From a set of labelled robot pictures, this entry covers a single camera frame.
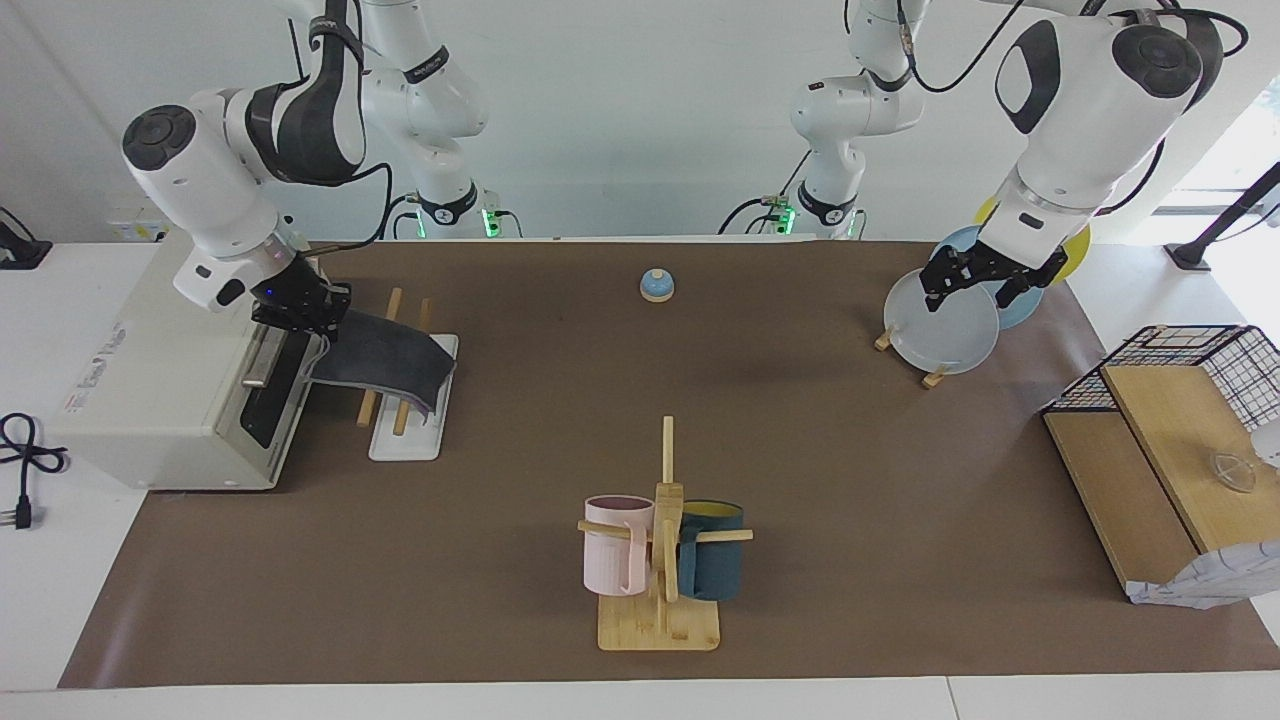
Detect wooden box shelf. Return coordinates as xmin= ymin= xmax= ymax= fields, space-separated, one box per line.
xmin=1042 ymin=365 xmax=1280 ymax=608

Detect black clamp mount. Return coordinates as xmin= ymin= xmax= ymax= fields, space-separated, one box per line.
xmin=0 ymin=207 xmax=53 ymax=271

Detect clear glass lid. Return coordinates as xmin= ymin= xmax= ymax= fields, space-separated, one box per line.
xmin=1205 ymin=450 xmax=1257 ymax=493

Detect grey plate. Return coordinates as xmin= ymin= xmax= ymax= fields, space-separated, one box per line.
xmin=884 ymin=267 xmax=1001 ymax=376

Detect black power cord with plug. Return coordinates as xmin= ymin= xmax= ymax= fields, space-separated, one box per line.
xmin=0 ymin=413 xmax=69 ymax=531

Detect white towel rack wooden bars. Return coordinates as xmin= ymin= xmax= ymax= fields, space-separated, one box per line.
xmin=357 ymin=288 xmax=460 ymax=463

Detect white power strip box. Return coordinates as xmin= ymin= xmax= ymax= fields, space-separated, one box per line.
xmin=108 ymin=195 xmax=171 ymax=243

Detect beige toaster oven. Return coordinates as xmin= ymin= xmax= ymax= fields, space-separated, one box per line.
xmin=48 ymin=231 xmax=339 ymax=491

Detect pink mug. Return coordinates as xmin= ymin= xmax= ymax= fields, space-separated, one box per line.
xmin=584 ymin=495 xmax=656 ymax=597

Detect black desk stand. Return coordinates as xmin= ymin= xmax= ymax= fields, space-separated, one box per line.
xmin=1165 ymin=163 xmax=1280 ymax=271

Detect light blue plate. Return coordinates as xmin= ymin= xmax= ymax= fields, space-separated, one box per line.
xmin=935 ymin=224 xmax=1047 ymax=331

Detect dark teal mug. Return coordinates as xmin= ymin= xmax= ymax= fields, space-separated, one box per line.
xmin=677 ymin=500 xmax=746 ymax=602

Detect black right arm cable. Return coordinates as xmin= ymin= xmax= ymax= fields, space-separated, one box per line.
xmin=290 ymin=160 xmax=396 ymax=256

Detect wooden mug tree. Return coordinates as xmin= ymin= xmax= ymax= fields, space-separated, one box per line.
xmin=577 ymin=416 xmax=754 ymax=653

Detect brown table mat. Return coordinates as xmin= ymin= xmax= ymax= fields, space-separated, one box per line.
xmin=58 ymin=240 xmax=1280 ymax=689

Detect black wire basket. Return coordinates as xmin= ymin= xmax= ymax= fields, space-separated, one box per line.
xmin=1042 ymin=325 xmax=1280 ymax=431

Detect wooden plate rack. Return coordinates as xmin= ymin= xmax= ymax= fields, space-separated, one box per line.
xmin=874 ymin=325 xmax=951 ymax=391

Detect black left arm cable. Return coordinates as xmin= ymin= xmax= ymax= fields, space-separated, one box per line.
xmin=895 ymin=0 xmax=1251 ymax=216

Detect yellow plate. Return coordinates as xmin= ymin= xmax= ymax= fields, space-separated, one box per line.
xmin=975 ymin=195 xmax=1092 ymax=286

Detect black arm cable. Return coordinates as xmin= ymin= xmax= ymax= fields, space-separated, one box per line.
xmin=895 ymin=0 xmax=1251 ymax=216
xmin=290 ymin=160 xmax=396 ymax=256

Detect purple towel with grey underside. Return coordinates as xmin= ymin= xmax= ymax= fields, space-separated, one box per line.
xmin=305 ymin=308 xmax=458 ymax=416

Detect black base cable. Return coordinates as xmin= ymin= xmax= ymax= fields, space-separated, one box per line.
xmin=720 ymin=150 xmax=811 ymax=236
xmin=378 ymin=195 xmax=421 ymax=241

